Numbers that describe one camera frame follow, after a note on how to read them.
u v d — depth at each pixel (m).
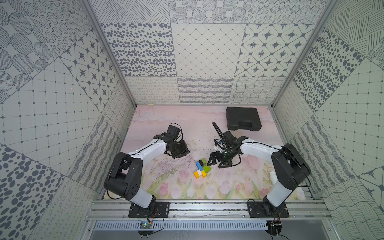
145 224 0.72
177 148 0.77
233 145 0.69
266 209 0.65
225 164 0.79
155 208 0.70
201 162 0.88
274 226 0.73
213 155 0.80
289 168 0.47
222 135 0.76
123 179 0.44
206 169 0.86
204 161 0.88
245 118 1.07
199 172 0.84
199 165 0.88
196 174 0.84
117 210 0.76
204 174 0.84
